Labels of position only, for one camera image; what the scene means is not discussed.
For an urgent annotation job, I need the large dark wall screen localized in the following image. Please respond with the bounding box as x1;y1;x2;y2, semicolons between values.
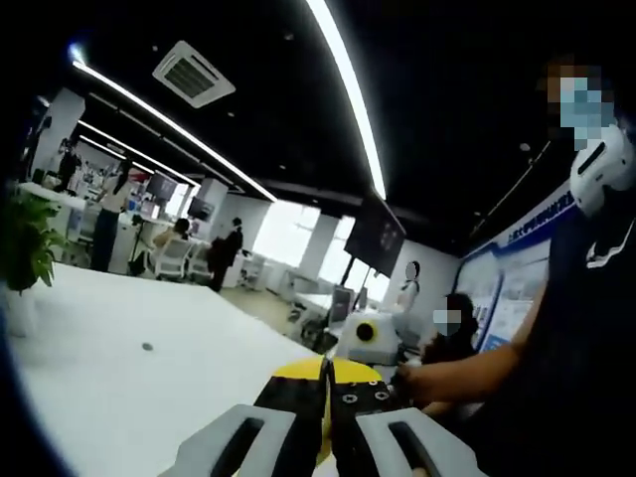
343;192;406;278

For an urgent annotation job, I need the blue wall poster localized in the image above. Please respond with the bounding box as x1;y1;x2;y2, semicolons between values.
458;187;578;355

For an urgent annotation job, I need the white plant pot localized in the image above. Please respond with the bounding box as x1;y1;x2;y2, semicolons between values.
3;286;42;340

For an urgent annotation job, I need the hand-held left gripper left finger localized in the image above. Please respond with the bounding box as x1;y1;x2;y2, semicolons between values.
171;356;332;477

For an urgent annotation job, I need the person's right hand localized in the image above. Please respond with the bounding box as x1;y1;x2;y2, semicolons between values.
397;361;432;406

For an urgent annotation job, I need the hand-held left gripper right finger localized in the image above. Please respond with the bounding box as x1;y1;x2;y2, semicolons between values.
327;357;486;477

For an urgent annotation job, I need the white office chair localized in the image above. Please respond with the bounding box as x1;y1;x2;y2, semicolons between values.
154;238;193;282

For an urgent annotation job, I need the ceiling air conditioner vent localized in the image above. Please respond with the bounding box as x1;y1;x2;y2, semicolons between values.
152;40;237;109

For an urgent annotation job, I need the green leafy plant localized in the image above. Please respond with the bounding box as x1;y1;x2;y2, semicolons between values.
0;191;67;295

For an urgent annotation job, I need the white worn chest device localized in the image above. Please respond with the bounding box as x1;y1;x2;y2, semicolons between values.
569;123;636;221

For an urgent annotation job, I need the long ceiling light strip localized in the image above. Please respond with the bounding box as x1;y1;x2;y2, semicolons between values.
72;59;279;203

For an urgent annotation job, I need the curved ceiling light strip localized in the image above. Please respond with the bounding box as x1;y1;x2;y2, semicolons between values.
304;0;389;201

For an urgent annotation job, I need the operator in dark shirt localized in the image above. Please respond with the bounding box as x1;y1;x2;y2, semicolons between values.
466;113;636;477

